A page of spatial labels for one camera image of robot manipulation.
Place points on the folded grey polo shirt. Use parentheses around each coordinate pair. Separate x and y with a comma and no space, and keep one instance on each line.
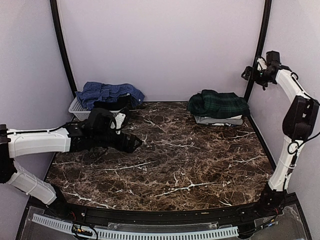
(215,122)

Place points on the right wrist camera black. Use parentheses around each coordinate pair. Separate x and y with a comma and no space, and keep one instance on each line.
(273,58)

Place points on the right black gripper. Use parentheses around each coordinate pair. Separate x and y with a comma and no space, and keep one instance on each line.
(247,71)

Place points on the dark green plaid garment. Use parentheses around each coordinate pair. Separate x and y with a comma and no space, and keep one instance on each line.
(209,103)

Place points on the white perforated laundry basket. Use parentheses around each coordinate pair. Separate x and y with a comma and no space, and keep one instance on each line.
(82,113)

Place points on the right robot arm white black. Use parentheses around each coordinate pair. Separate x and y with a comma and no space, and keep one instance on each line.
(297,126)

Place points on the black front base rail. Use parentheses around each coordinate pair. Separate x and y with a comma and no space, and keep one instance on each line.
(234,215)

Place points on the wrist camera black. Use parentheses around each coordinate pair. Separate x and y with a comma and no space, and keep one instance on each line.
(100,120)
(273,58)

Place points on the black garment in basket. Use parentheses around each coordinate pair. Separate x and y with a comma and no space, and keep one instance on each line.
(119,104)

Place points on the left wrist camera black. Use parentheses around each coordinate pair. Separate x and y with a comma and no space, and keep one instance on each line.
(100,120)

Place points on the blue checkered shirt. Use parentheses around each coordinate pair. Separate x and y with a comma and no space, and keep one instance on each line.
(110,93)

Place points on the left black frame post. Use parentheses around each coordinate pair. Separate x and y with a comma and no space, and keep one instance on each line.
(62,46)

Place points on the white and green raglan shirt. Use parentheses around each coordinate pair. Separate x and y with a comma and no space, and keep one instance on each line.
(228,118)

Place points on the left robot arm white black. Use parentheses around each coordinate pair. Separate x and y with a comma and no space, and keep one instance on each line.
(69,138)

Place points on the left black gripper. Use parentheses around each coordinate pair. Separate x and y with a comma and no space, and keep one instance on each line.
(129,148)

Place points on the white slotted cable duct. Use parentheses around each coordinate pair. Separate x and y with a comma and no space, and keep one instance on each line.
(121,231)

